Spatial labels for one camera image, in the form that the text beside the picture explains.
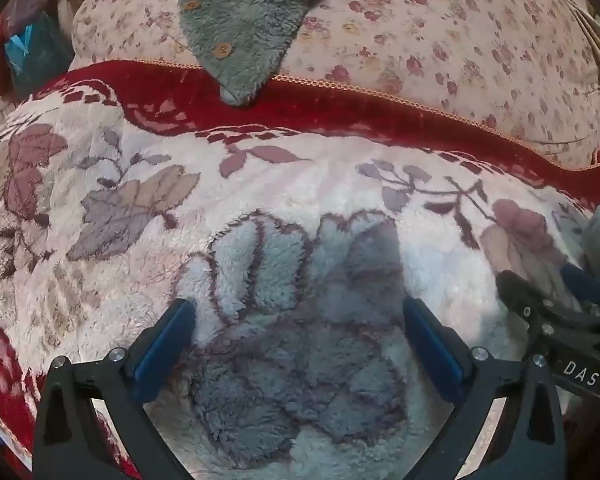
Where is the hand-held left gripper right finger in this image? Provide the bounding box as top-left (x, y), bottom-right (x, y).
top-left (402, 296), bottom-right (566, 480)

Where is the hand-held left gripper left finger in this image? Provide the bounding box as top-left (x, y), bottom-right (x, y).
top-left (32, 298), bottom-right (197, 480)

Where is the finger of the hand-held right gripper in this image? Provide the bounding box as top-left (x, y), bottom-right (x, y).
top-left (559, 263), bottom-right (600, 319)
top-left (496, 270), bottom-right (557, 357)

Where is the red and white floral blanket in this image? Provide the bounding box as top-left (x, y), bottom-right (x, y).
top-left (0, 59), bottom-right (600, 480)

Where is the beige curtain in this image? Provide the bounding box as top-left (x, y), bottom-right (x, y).
top-left (527, 0), bottom-right (600, 93)

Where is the pink floral quilt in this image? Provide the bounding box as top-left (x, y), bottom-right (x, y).
top-left (71, 0), bottom-right (600, 171)

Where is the teal plastic bag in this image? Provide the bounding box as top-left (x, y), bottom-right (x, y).
top-left (4, 12), bottom-right (76, 100)

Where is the green fleece garment with buttons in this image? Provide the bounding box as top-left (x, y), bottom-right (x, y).
top-left (178, 0), bottom-right (383, 107)

